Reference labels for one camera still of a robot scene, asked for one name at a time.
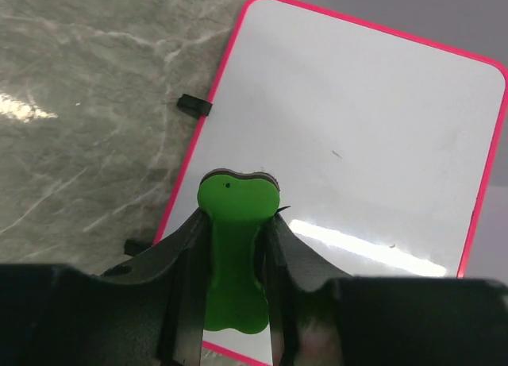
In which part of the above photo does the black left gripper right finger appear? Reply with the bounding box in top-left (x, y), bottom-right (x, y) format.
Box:
top-left (264, 216), bottom-right (507, 365)

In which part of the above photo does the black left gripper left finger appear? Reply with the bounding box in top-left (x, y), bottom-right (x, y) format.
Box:
top-left (1, 211), bottom-right (210, 365)

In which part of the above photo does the green bone-shaped eraser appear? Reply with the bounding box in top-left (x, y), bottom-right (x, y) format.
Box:
top-left (197, 168), bottom-right (280, 335)

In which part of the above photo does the pink-framed whiteboard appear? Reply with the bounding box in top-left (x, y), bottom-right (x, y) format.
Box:
top-left (153, 0), bottom-right (507, 365)

